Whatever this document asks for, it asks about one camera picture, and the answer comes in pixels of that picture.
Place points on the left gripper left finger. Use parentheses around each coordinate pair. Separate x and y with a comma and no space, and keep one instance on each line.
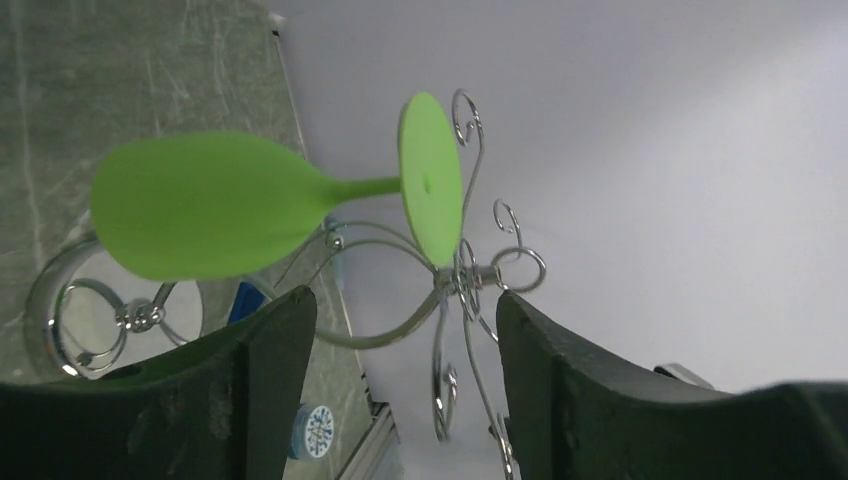
(220,407)

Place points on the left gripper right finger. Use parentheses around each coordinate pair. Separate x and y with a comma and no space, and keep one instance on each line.
(578,411)

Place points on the green plastic wine glass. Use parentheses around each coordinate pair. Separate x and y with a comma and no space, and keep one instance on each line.
(215,204)

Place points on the chrome wine glass rack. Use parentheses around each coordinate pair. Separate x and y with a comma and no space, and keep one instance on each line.
(87,305)

